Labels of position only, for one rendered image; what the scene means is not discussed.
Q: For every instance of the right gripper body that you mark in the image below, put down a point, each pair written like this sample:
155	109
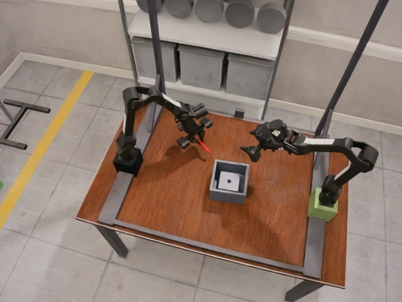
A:
193	131

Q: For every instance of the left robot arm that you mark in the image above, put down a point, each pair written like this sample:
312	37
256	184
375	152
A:
304	144

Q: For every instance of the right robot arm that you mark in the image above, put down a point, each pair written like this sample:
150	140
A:
126	142

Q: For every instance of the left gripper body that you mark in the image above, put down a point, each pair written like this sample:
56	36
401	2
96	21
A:
254	152

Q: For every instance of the white square plate with hole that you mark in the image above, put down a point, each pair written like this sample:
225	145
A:
229	181

